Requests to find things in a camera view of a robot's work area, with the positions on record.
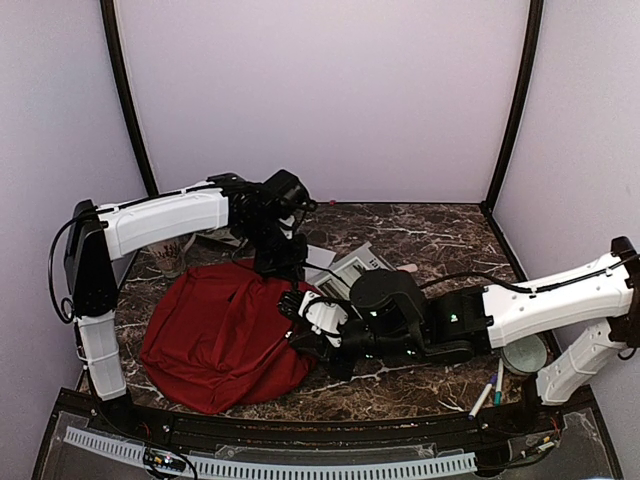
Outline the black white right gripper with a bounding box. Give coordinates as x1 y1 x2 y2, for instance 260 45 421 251
287 301 425 384

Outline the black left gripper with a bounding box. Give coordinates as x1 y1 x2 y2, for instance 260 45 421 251
239 215 307 280

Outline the grey ianra magazine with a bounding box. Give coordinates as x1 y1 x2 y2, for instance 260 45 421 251
308 242 394 300

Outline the red student backpack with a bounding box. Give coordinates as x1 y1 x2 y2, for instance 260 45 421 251
140 262 316 414

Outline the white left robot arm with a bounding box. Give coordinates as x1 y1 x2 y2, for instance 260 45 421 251
52 169 317 436

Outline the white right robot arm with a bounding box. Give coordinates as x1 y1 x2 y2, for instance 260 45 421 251
278 236 639 434

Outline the square floral ceramic plate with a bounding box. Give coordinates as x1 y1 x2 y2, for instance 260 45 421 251
195 229 244 249

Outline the white mug with coral print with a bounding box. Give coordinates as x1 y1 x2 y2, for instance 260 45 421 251
148 235 195 279

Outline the white blue marker pen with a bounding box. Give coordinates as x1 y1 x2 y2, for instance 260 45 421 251
467 383 493 420

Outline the white teal marker pen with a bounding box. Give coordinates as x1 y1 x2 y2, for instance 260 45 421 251
494 358 504 406

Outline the round glass jar lid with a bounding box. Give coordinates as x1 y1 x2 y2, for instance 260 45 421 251
501 335 547 376

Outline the black left frame post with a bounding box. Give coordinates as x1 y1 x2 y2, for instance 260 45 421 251
99 0 159 197

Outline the black frame post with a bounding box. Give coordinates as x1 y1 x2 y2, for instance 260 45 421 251
480 0 545 211
99 0 159 197

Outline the grey slotted cable duct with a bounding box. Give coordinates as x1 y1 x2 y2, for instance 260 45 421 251
63 427 477 479

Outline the black front frame rail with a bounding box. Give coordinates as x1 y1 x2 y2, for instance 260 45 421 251
33 388 622 479

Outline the black right frame post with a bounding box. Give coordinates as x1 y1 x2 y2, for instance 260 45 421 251
480 0 545 211

